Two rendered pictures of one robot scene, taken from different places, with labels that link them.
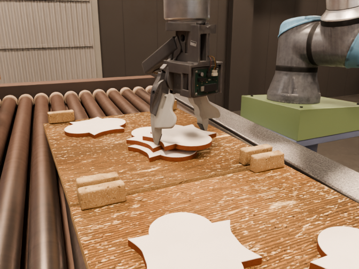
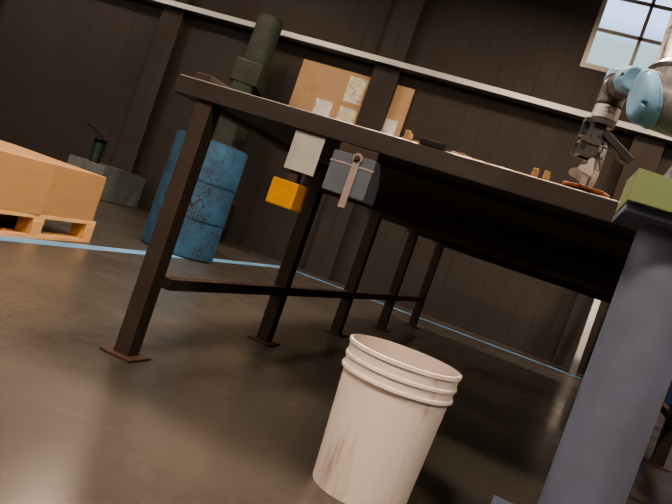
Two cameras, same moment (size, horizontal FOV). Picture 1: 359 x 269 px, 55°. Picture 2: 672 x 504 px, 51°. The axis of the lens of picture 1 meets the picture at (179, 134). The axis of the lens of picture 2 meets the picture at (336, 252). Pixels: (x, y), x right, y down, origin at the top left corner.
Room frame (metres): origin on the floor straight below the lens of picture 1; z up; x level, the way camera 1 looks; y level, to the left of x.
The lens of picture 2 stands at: (1.49, -1.97, 0.63)
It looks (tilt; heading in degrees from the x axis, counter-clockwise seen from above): 2 degrees down; 131
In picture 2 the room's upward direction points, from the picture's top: 19 degrees clockwise
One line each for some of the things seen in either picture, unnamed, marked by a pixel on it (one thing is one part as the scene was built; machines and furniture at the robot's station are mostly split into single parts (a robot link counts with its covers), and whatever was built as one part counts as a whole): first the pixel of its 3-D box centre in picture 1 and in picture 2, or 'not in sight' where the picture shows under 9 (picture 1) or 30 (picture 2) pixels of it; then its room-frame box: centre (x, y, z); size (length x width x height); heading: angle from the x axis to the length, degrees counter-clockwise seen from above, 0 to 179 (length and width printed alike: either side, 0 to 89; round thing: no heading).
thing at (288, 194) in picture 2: not in sight; (295, 170); (-0.04, -0.51, 0.74); 0.09 x 0.08 x 0.24; 21
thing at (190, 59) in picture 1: (189, 60); (593, 140); (0.59, -0.02, 1.10); 0.09 x 0.08 x 0.12; 38
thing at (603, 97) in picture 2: not in sight; (614, 89); (0.60, -0.02, 1.26); 0.09 x 0.08 x 0.11; 128
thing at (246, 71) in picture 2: not in sight; (234, 127); (-4.78, 2.93, 1.27); 0.84 x 0.66 x 2.53; 115
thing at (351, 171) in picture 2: not in sight; (352, 178); (0.13, -0.45, 0.77); 0.14 x 0.11 x 0.18; 21
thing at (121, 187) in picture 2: not in sight; (105, 164); (-6.09, 2.33, 0.39); 0.84 x 0.65 x 0.78; 115
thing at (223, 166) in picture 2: not in sight; (195, 196); (-3.02, 1.40, 0.46); 0.59 x 0.59 x 0.92
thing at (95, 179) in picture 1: (98, 184); not in sight; (0.43, 0.11, 0.95); 0.06 x 0.02 x 0.03; 115
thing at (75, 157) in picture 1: (143, 142); not in sight; (0.66, 0.07, 0.93); 0.41 x 0.35 x 0.02; 25
